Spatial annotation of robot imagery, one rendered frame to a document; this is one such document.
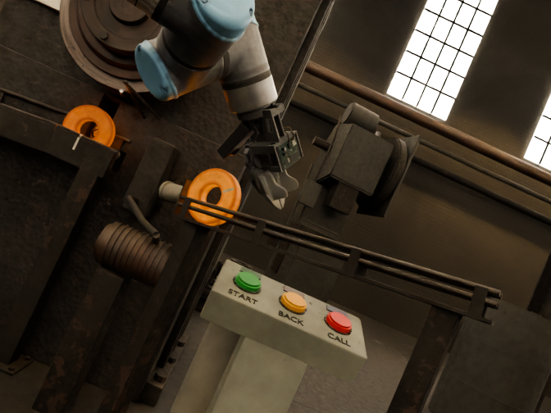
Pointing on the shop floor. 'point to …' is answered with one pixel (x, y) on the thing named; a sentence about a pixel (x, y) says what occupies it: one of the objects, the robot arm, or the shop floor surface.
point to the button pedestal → (275, 345)
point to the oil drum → (496, 364)
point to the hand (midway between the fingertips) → (276, 202)
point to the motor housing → (100, 310)
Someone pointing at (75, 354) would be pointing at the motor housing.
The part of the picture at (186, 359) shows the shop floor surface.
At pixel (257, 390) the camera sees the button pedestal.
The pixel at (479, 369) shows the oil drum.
